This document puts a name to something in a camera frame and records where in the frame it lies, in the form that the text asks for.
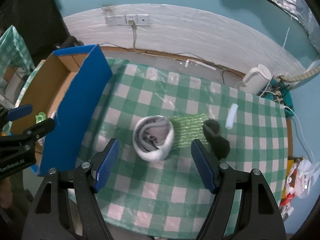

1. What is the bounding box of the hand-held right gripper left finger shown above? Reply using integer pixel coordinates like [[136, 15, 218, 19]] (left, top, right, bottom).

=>
[[24, 138, 120, 240]]

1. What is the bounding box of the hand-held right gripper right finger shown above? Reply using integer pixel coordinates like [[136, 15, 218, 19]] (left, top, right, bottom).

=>
[[191, 139, 287, 240]]

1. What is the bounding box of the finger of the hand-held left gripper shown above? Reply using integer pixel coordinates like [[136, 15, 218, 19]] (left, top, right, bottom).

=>
[[0, 104, 33, 121], [0, 118, 55, 151]]

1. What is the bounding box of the green sock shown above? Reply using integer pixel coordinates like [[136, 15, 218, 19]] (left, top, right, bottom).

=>
[[35, 112, 47, 125]]

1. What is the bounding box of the blue cardboard box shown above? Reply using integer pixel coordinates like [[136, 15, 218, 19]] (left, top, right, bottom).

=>
[[10, 44, 113, 177]]

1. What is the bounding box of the grey and white sock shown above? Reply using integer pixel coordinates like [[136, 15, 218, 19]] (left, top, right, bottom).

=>
[[132, 115, 175, 162]]

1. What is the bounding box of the black sock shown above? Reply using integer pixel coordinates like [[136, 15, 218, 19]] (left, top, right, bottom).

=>
[[202, 119, 230, 160]]

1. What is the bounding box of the green checked plastic sheet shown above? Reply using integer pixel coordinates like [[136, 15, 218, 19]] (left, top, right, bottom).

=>
[[7, 60, 47, 133]]

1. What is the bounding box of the green glitter cloth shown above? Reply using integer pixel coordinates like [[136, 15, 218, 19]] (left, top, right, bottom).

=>
[[170, 113, 210, 150]]

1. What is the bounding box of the small white roll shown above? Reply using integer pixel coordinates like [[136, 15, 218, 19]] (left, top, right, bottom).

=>
[[225, 104, 238, 128]]

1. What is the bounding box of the green checked tablecloth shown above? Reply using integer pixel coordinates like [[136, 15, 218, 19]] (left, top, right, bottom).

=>
[[67, 59, 289, 238]]

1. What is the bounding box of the green checked table cover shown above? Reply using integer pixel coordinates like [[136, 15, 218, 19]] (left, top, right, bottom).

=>
[[0, 25, 35, 70]]

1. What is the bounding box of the black device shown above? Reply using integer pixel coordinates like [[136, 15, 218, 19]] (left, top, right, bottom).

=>
[[54, 36, 83, 50]]

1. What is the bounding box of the red and yellow packet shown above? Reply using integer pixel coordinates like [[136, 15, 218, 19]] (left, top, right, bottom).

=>
[[280, 159, 300, 215]]

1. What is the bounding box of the black hanging clothing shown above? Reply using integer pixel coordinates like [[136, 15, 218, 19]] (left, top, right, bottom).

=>
[[0, 0, 70, 58]]

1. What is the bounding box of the white electric kettle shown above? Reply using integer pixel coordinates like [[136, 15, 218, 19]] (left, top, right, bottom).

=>
[[241, 64, 272, 95]]

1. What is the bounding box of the white power strip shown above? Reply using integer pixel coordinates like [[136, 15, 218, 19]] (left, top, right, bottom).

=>
[[271, 90, 286, 103]]

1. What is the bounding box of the white plastic bag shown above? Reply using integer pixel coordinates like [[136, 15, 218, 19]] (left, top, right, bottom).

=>
[[287, 159, 320, 199]]

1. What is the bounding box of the blue plastic basket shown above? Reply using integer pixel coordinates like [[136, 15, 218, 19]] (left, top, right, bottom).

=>
[[260, 77, 295, 118]]

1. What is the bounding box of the white power cable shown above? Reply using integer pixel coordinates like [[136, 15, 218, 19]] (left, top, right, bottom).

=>
[[284, 105, 317, 163]]

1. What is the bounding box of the beige plug with cable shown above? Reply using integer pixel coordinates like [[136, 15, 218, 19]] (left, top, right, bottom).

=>
[[129, 20, 138, 51]]

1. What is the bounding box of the patterned flexible hose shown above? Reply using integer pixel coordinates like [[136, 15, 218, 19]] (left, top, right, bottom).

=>
[[279, 60, 320, 83]]

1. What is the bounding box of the thin white cord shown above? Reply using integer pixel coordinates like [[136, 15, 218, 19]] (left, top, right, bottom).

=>
[[260, 27, 290, 95]]

